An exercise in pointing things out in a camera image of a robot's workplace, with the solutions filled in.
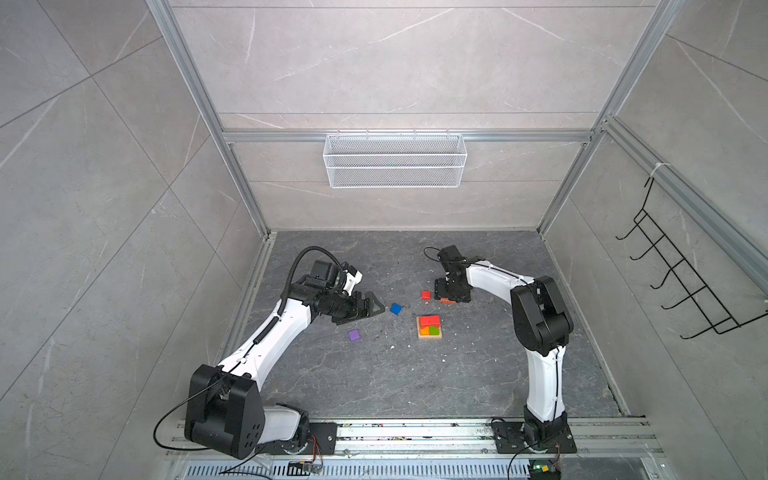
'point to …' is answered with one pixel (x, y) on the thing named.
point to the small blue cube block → (395, 308)
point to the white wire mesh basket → (394, 160)
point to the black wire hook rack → (720, 319)
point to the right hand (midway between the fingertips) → (445, 293)
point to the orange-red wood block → (446, 301)
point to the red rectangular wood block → (429, 321)
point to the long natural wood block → (430, 337)
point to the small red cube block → (426, 295)
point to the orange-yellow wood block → (425, 331)
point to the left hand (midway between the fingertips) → (372, 306)
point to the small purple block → (354, 335)
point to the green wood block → (434, 331)
